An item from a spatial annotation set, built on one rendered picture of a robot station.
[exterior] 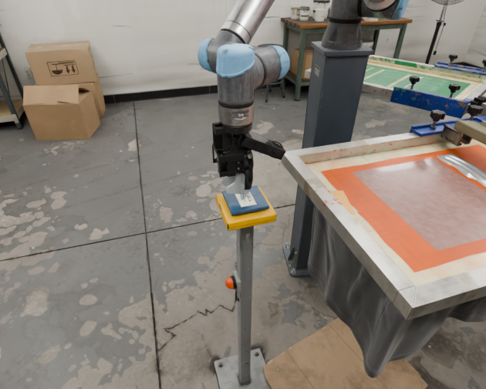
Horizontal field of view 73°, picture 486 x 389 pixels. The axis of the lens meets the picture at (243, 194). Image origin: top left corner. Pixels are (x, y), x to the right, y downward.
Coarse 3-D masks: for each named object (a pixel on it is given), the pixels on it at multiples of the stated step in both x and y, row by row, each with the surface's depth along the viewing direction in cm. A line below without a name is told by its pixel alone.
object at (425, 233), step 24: (456, 192) 89; (480, 192) 89; (384, 216) 81; (408, 216) 81; (432, 216) 81; (456, 216) 81; (480, 216) 81; (384, 240) 74; (408, 240) 74; (432, 240) 74; (456, 240) 74; (480, 240) 74; (408, 264) 68; (432, 264) 68
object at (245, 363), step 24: (240, 216) 82; (264, 216) 82; (240, 240) 90; (240, 264) 96; (240, 288) 101; (240, 312) 110; (240, 336) 119; (216, 360) 147; (240, 360) 129; (264, 360) 147; (264, 384) 139
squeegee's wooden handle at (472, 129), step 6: (462, 120) 103; (468, 120) 104; (456, 126) 103; (462, 126) 101; (468, 126) 100; (474, 126) 100; (480, 126) 101; (462, 132) 102; (468, 132) 100; (474, 132) 98; (480, 132) 97; (474, 138) 98; (480, 138) 96
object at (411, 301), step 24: (336, 144) 105; (360, 144) 105; (384, 144) 107; (408, 144) 110; (288, 168) 99; (312, 192) 85; (336, 216) 76; (360, 240) 69; (384, 264) 64; (384, 288) 63; (408, 288) 59; (432, 288) 59; (456, 288) 59; (480, 288) 59; (408, 312) 57; (432, 312) 59
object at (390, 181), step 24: (336, 168) 100; (360, 168) 100; (384, 168) 100; (408, 168) 100; (432, 168) 100; (456, 168) 100; (480, 168) 100; (360, 192) 90; (384, 192) 89; (408, 192) 89; (432, 192) 89
